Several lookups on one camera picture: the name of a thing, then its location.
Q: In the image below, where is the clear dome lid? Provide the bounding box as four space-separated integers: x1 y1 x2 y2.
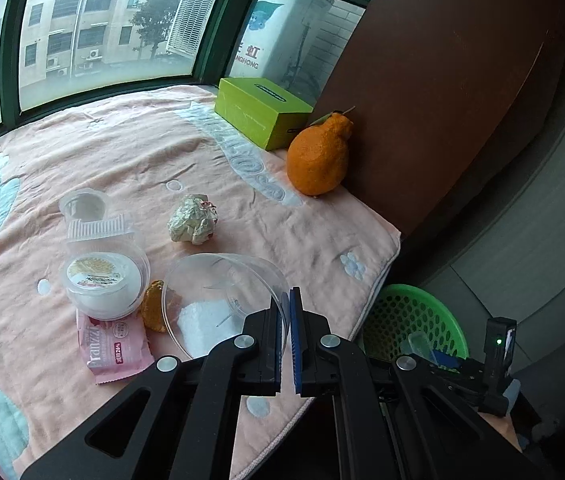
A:
162 252 290 359

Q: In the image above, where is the clear rectangular plastic tray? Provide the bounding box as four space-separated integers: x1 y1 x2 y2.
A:
400 332 438 364

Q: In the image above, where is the pink snack wrapper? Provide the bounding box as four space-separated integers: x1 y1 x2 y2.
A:
76 311 154 385

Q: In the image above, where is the small clear plastic cup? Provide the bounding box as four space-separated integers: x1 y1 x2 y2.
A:
59 188 109 221

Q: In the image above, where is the orange citrus fruit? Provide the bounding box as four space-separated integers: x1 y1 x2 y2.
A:
286 112 353 196

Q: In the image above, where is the brown wooden cabinet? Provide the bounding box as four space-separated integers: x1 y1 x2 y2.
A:
316 0 565 236

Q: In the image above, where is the green plastic basket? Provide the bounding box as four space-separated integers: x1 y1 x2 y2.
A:
362 284 469 361

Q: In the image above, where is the pink blanket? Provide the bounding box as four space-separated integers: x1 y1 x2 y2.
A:
0 86 400 479

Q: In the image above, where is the orange jelly cup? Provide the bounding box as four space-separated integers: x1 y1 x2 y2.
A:
139 280 168 333

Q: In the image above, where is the dark green window frame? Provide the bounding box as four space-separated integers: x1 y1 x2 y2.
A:
0 0 371 133

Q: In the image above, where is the crumpled foil wrapper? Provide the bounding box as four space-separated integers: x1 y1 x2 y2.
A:
168 194 217 246

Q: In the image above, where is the person right hand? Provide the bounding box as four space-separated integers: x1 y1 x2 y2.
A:
479 412 521 452

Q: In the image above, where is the white round food container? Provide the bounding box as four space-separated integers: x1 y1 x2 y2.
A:
61 237 150 322

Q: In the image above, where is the green tissue box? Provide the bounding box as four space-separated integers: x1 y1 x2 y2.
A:
214 77 313 151

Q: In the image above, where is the ridged clear plastic lid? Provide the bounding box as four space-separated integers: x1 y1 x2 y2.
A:
66 214 135 243

